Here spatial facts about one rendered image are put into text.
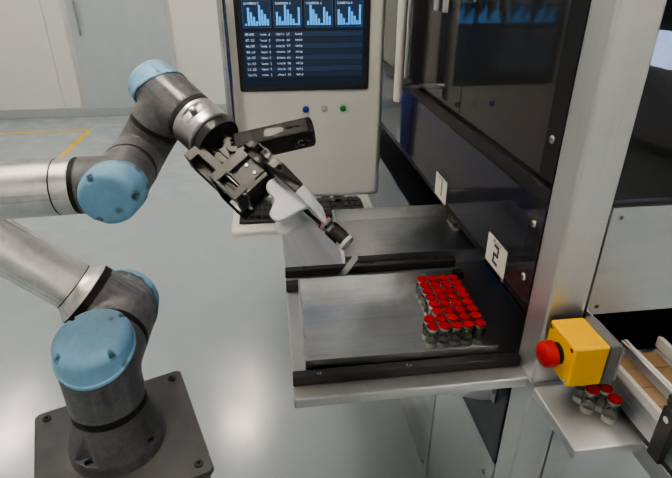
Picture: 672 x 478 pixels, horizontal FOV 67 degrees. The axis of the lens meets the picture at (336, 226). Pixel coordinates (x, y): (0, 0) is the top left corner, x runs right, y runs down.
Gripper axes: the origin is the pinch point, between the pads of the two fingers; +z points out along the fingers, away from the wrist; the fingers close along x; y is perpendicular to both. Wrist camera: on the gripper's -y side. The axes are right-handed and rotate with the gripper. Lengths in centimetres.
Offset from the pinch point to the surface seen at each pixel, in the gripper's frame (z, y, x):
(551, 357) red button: 35.2, -10.5, -13.5
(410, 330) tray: 17.2, -4.1, -36.7
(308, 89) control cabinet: -56, -46, -70
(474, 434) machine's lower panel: 42, -2, -61
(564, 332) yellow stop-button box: 34.4, -14.6, -13.2
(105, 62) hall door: -434, -67, -391
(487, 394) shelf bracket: 36, -7, -45
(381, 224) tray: -9, -27, -68
